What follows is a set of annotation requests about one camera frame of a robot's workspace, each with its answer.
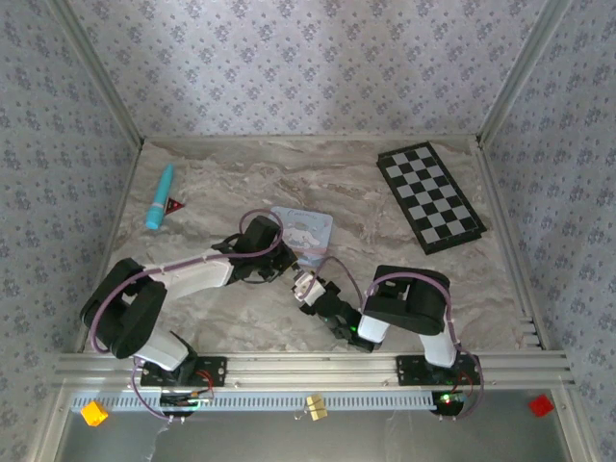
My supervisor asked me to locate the turquoise plastic tube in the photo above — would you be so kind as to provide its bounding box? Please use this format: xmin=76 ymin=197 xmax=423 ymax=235
xmin=144 ymin=164 xmax=176 ymax=230

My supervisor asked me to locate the aluminium table edge bar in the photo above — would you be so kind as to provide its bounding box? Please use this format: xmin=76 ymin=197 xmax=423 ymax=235
xmin=74 ymin=139 xmax=146 ymax=355
xmin=474 ymin=139 xmax=551 ymax=353

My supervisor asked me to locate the right circuit board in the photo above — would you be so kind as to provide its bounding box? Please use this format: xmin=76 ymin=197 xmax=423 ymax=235
xmin=432 ymin=390 xmax=468 ymax=418

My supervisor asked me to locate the circuit board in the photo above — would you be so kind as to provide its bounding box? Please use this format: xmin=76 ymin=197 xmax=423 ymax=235
xmin=159 ymin=390 xmax=216 ymax=416
xmin=432 ymin=390 xmax=468 ymax=418

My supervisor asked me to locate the black white folding chessboard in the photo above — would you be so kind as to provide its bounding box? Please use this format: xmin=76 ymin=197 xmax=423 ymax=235
xmin=375 ymin=141 xmax=487 ymax=255

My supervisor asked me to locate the left circuit board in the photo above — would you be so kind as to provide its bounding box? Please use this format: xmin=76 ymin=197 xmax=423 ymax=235
xmin=159 ymin=390 xmax=216 ymax=416

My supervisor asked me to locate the red toy brick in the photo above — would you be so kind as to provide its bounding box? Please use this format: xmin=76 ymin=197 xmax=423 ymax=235
xmin=527 ymin=394 xmax=554 ymax=418

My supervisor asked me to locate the orange toy brick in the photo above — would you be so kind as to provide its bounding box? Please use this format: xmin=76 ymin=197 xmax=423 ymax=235
xmin=80 ymin=400 xmax=110 ymax=427

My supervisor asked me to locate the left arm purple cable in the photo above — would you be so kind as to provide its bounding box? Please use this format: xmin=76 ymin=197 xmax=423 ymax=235
xmin=90 ymin=209 xmax=286 ymax=424

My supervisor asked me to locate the left gripper thin black cable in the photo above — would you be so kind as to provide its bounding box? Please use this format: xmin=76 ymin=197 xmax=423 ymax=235
xmin=238 ymin=267 xmax=273 ymax=286

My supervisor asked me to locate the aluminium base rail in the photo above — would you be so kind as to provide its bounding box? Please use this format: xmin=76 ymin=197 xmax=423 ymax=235
xmin=52 ymin=350 xmax=577 ymax=390

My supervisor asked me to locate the right black mount plate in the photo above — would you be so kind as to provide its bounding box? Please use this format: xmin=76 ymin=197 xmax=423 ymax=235
xmin=396 ymin=354 xmax=482 ymax=389

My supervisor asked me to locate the black mount plate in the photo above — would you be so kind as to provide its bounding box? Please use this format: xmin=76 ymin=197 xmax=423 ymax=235
xmin=139 ymin=355 xmax=228 ymax=389
xmin=396 ymin=354 xmax=482 ymax=389

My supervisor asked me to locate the grey slotted cable duct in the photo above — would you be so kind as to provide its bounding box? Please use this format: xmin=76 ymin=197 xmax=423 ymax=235
xmin=70 ymin=388 xmax=437 ymax=413

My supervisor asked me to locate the left black mount plate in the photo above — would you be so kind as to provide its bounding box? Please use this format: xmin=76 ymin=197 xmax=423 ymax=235
xmin=139 ymin=355 xmax=228 ymax=389

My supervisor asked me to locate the left thin red wire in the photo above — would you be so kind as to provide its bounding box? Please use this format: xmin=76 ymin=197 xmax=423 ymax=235
xmin=194 ymin=369 xmax=217 ymax=398

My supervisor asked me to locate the thin red wire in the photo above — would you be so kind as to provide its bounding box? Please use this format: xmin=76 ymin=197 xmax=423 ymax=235
xmin=194 ymin=369 xmax=217 ymax=398
xmin=451 ymin=372 xmax=484 ymax=400

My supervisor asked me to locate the right thin red wire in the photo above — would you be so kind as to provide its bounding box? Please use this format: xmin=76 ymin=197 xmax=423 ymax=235
xmin=451 ymin=372 xmax=484 ymax=400

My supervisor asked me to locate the aluminium corner post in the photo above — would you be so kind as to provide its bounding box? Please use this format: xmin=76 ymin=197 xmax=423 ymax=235
xmin=50 ymin=0 xmax=145 ymax=148
xmin=475 ymin=0 xmax=577 ymax=148

